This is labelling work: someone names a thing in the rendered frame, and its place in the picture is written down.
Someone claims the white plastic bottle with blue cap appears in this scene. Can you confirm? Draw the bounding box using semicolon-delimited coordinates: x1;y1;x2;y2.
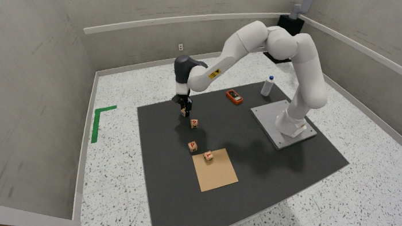
261;76;275;96

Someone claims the beige mat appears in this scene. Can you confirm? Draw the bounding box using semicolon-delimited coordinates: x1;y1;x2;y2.
192;149;238;192

